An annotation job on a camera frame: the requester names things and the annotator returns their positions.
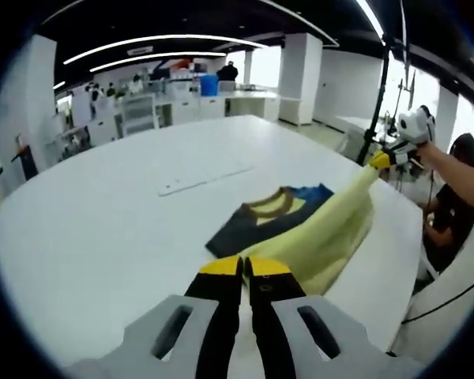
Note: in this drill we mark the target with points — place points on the black bin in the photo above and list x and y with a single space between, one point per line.
30 162

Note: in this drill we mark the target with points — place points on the straight ceiling light strip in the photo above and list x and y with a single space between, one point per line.
369 16

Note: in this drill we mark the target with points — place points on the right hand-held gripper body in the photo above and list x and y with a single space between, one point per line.
416 126

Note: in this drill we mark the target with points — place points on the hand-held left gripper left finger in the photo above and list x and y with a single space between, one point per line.
217 316

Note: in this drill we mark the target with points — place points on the blue plastic bin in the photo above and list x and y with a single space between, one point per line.
209 85

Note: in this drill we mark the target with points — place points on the small orange sign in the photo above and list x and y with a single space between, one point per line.
20 148

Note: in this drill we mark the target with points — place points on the white shelf cart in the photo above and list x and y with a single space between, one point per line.
138 115

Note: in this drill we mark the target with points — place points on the yellow grey blue garment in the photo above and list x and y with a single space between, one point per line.
320 237

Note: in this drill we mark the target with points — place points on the person's white printed shirt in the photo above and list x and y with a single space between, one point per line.
458 296

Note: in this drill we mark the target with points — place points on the person's right hand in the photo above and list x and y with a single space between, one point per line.
424 153

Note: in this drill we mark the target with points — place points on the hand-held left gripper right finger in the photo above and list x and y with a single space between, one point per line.
276 316

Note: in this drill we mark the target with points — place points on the black tripod stand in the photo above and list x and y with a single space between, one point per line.
381 94

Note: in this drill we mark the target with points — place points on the white square pillar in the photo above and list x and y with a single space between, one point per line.
300 79
35 102

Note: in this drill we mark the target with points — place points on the curved grey ceiling rail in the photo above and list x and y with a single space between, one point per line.
300 21

